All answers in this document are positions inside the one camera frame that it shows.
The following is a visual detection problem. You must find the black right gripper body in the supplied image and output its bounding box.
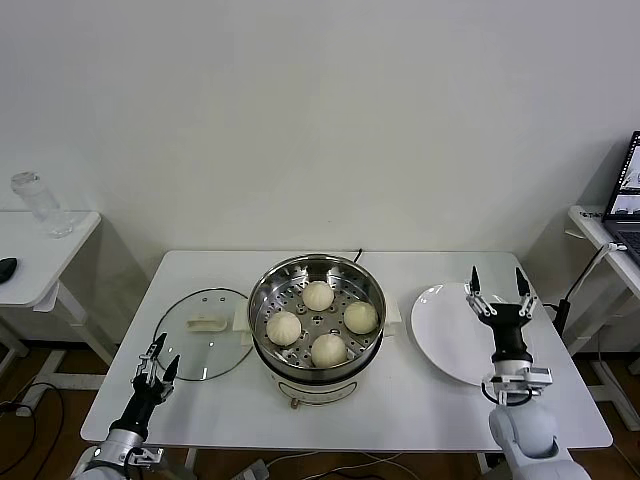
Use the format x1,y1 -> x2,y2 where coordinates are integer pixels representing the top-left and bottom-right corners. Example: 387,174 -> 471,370
478,302 -> 531,363

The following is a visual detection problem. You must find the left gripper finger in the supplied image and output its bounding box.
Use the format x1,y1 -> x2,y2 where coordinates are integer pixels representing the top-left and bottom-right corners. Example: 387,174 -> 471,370
133,333 -> 169,382
159,354 -> 181,395

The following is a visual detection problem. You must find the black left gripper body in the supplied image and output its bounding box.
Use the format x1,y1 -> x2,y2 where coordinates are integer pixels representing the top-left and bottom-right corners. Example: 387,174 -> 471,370
108,374 -> 175,437

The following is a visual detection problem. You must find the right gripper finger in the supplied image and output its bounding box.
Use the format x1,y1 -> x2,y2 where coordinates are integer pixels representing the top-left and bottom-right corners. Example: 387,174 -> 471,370
515,267 -> 539,319
465,266 -> 495,318

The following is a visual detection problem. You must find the glass lid with cream handle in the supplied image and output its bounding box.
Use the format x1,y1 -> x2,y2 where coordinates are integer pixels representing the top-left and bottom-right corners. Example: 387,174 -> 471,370
153,285 -> 255,382

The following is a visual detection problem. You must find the white steamed baozi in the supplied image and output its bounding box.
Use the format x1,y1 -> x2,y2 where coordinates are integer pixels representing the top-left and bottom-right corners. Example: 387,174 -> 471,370
266,311 -> 303,347
302,281 -> 335,311
310,333 -> 349,369
343,301 -> 380,335

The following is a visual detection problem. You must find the perforated steel steamer basket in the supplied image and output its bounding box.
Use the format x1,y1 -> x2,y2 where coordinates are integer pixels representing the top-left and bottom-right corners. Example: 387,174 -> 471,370
248,254 -> 388,375

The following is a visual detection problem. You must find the steel steamer pot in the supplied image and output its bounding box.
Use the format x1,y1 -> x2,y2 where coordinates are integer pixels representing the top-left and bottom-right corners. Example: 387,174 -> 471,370
233,292 -> 404,411

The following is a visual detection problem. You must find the white round plate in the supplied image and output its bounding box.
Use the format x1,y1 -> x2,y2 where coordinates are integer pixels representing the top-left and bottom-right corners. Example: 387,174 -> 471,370
410,282 -> 535,387

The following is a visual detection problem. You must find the white side table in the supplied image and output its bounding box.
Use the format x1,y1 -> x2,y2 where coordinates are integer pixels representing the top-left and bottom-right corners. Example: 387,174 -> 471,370
0,209 -> 119,396
568,204 -> 640,431

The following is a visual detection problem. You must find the open dark laptop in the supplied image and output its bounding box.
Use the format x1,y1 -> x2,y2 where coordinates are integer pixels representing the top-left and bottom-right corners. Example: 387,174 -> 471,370
602,130 -> 640,264

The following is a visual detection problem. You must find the white floor power strip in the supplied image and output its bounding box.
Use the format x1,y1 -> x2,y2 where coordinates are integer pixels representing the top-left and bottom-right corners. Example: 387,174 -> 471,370
234,457 -> 274,480

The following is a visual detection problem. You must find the clear plastic water bottle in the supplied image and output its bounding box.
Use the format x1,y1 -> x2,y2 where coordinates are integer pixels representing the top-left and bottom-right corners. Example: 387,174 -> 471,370
10,170 -> 75,239

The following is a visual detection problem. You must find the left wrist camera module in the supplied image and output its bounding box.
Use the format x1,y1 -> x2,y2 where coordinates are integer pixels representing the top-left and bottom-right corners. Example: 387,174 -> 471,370
127,447 -> 165,469

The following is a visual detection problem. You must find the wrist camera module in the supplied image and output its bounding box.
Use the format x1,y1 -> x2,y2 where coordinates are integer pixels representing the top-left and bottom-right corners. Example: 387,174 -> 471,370
519,367 -> 554,389
127,447 -> 165,469

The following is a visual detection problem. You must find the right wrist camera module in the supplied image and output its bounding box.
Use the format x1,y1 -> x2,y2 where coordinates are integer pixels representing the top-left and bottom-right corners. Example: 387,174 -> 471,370
519,367 -> 554,389

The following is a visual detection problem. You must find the black floor cable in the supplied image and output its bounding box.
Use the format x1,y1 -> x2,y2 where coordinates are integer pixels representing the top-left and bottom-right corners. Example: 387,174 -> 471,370
0,382 -> 67,480

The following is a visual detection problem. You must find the white laptop cable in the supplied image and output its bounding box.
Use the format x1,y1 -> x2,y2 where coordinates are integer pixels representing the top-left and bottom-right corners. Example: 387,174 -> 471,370
568,242 -> 630,301

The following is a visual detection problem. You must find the white floor cable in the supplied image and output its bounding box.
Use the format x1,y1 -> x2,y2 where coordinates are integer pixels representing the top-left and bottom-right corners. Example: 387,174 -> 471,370
267,451 -> 401,476

